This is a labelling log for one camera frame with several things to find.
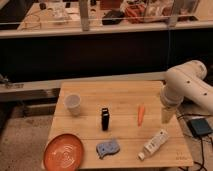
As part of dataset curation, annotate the black whiteboard eraser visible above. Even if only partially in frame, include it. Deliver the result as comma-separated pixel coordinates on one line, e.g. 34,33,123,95
101,108,110,131

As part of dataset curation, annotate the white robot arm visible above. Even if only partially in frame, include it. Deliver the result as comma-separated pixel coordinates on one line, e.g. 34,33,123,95
160,60,213,123

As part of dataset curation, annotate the orange carrot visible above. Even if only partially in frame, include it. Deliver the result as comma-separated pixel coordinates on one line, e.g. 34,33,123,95
138,105,145,127

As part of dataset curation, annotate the white plastic bottle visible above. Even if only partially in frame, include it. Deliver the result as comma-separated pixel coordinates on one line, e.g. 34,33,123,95
138,129,169,161

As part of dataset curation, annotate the black power adapter box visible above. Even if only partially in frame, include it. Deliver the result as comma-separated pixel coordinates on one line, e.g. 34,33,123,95
187,118,213,137

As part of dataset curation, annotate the blue sponge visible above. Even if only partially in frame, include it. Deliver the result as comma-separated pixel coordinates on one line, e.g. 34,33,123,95
96,139,120,159

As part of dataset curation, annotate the translucent plastic cup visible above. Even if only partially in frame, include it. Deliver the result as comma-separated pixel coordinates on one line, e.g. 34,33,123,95
63,94,81,116

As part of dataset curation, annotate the red orange item on shelf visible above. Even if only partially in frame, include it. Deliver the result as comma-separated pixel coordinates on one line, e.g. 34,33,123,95
125,4,146,24

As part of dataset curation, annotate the black bag on shelf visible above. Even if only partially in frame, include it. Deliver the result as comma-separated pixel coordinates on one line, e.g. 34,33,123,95
102,10,124,25

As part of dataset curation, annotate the orange plate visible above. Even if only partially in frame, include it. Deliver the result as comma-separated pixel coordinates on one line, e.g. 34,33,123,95
43,134,84,171

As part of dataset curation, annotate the clear plastic bottle on shelf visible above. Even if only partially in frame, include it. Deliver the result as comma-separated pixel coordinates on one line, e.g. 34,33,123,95
50,1,67,20

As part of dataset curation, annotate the black power cable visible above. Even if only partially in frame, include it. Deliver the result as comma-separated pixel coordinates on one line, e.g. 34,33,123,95
176,113,213,171

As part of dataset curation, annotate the metal post right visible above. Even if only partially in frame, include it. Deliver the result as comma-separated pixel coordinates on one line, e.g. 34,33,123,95
167,0,183,28

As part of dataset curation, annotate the metal post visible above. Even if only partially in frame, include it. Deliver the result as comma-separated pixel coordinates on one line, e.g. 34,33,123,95
167,0,183,28
79,0,90,31

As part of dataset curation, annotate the metal post left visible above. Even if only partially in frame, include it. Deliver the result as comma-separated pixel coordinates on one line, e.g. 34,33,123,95
79,0,90,31

